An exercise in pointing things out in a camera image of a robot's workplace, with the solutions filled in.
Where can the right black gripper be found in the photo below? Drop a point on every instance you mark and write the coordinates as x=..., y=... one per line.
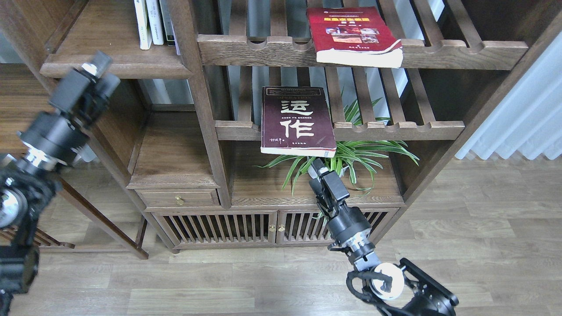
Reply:
x=347, y=225

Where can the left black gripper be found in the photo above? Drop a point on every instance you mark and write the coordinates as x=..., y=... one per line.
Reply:
x=81, y=97

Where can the dark maroon book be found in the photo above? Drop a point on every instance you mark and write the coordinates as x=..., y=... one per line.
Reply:
x=296, y=121

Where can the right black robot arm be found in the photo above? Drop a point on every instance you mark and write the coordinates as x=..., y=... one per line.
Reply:
x=394, y=290

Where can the spider plant in white pot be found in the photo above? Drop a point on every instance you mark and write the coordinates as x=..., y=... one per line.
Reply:
x=348, y=156

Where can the wooden side furniture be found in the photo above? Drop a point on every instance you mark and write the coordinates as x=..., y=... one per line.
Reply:
x=21, y=98

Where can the pale purple upright book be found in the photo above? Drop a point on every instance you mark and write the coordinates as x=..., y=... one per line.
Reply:
x=177, y=49

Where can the white spine upright book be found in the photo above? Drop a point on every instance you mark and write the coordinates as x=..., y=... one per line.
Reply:
x=155, y=21

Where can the dark wooden bookshelf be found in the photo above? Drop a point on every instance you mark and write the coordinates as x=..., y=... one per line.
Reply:
x=187, y=125

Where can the dark spine upright book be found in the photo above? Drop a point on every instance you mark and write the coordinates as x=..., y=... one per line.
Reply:
x=167, y=23

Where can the red cover book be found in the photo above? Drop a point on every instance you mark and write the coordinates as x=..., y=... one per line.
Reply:
x=354, y=36

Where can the white curtain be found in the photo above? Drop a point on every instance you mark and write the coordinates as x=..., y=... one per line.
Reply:
x=528, y=121

